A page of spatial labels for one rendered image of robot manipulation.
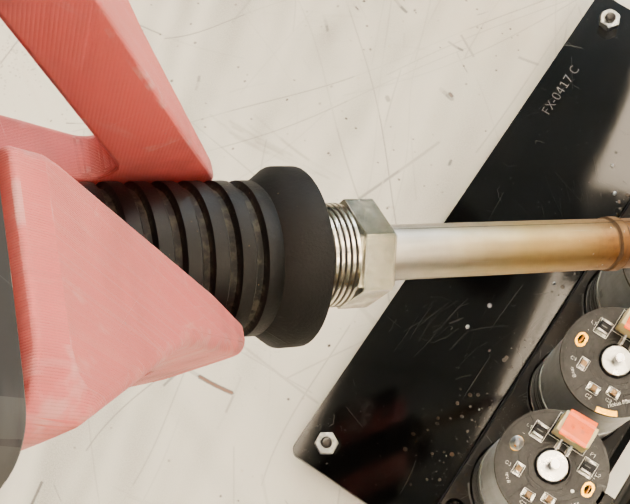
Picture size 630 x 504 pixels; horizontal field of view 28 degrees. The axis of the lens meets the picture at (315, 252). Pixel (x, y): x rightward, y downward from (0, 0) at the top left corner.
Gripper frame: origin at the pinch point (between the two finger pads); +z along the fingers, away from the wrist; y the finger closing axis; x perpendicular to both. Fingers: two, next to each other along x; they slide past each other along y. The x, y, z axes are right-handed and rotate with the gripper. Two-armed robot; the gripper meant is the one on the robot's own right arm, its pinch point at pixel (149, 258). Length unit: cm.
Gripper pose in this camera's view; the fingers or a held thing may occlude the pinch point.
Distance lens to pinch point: 16.2
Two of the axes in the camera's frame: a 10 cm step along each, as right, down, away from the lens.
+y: -1.9, -9.4, 2.9
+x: -8.5, 3.1, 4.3
